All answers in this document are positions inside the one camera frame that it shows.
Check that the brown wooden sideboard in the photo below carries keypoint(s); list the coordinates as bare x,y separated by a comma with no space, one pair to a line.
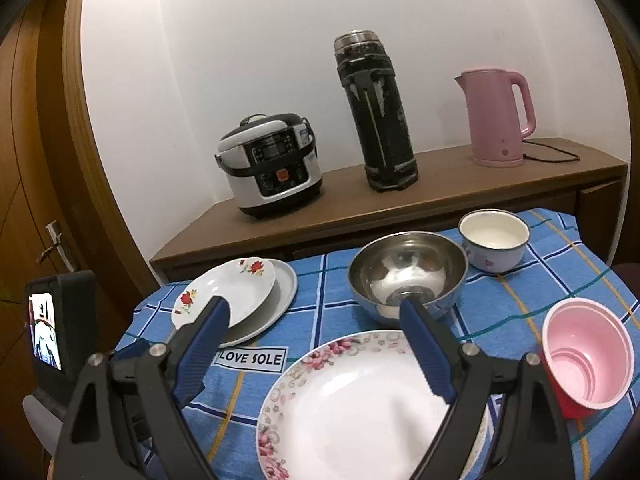
348,213

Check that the small red flower plate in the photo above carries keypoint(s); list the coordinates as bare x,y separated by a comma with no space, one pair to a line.
245,283

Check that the plain white round plate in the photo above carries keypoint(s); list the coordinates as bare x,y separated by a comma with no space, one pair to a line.
278,301

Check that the metal door handle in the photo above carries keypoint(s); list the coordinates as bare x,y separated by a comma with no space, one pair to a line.
59,246

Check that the stainless steel bowl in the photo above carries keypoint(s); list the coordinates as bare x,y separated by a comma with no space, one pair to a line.
427,266

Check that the white black rice cooker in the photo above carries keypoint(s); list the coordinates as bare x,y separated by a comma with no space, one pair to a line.
271,163

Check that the large floral rim plate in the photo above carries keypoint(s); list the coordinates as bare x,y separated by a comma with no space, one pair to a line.
357,407

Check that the pink plastic bowl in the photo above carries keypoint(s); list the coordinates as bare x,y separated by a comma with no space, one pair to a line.
588,355

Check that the wooden door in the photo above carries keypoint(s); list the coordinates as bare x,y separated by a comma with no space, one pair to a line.
51,170

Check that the black thermos flask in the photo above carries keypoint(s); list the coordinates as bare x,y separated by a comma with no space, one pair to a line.
368,77

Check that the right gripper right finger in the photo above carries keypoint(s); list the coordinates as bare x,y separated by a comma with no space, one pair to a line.
531,439

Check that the dark red chair seat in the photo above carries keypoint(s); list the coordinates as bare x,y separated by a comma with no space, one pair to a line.
629,273

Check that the pink electric kettle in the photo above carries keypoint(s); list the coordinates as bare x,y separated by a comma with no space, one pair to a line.
501,115

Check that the white enamel bowl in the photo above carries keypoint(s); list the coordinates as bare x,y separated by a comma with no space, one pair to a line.
494,239

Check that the blue plaid tablecloth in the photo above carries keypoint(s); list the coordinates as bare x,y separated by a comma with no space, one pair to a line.
502,314

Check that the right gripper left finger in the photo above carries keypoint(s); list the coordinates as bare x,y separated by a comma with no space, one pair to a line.
123,398

